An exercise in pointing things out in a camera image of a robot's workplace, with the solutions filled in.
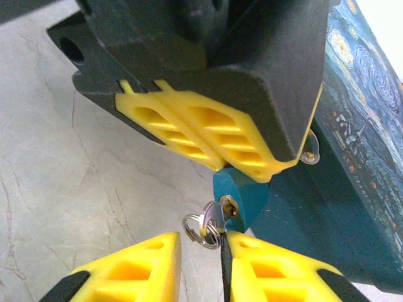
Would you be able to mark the starry night painting mat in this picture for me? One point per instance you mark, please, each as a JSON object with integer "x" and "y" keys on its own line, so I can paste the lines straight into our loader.
{"x": 371, "y": 94}

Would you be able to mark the teal padlock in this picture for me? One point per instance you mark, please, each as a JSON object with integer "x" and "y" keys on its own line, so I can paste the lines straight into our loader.
{"x": 248, "y": 195}

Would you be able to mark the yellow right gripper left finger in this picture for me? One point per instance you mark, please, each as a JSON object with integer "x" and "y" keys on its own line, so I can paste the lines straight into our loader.
{"x": 148, "y": 248}

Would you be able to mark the silver key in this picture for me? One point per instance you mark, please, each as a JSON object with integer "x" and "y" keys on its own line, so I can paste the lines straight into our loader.
{"x": 215, "y": 214}

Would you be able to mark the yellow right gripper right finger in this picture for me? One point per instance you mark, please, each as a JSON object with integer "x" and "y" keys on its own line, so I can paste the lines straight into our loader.
{"x": 283, "y": 258}

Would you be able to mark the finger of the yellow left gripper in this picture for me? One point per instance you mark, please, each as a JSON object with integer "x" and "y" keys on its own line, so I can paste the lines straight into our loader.
{"x": 189, "y": 100}
{"x": 151, "y": 102}

